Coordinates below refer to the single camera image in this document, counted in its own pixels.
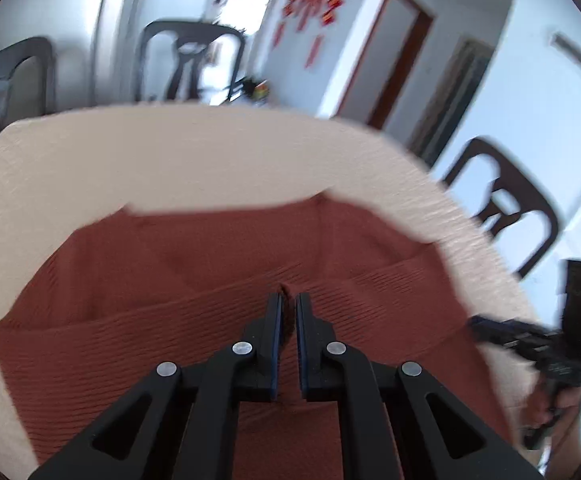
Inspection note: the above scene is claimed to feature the person's right forearm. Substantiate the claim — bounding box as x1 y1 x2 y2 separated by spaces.
545 410 581 480

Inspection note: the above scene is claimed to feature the beige quilted table cover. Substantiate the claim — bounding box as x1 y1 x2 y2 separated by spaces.
0 102 546 471

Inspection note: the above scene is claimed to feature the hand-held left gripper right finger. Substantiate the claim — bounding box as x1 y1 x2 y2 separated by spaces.
295 292 546 480

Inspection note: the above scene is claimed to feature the rust knitted sweater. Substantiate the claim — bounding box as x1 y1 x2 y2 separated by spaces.
0 195 516 480

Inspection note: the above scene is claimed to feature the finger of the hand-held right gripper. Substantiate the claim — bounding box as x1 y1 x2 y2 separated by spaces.
470 314 555 357

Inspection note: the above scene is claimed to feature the framed wall picture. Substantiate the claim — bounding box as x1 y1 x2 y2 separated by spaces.
550 32 581 81

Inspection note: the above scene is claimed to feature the grey framed door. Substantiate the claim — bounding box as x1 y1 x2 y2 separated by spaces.
410 37 496 166

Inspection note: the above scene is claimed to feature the person's right hand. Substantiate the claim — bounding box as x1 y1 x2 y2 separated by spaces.
523 382 578 431

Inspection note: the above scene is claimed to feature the brown wooden door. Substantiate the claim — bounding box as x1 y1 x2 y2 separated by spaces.
337 0 433 131

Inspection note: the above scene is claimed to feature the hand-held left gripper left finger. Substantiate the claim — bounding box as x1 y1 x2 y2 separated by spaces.
28 292 286 480

